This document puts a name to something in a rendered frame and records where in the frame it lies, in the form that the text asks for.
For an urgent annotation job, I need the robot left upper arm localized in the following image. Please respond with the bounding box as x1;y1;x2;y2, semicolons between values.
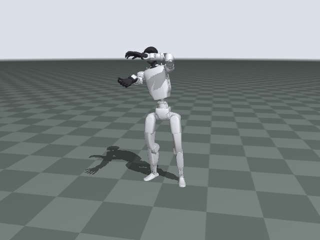
164;53;175;73

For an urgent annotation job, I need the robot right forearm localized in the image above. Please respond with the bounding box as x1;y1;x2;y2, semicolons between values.
131;74;141;85

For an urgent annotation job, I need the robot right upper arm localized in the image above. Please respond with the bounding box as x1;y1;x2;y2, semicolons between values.
137;71;145;86

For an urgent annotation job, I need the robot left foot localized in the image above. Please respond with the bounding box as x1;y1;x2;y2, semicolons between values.
178;176;186;188

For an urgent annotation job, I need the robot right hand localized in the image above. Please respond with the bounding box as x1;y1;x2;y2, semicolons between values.
117;76;138;88

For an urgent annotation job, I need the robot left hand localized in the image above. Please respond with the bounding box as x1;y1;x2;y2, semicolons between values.
125;51;148;60

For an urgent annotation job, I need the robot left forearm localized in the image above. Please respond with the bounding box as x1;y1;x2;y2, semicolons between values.
143;52;168;61

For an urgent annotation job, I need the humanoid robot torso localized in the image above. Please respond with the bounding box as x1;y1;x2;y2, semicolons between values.
143;63;172;121

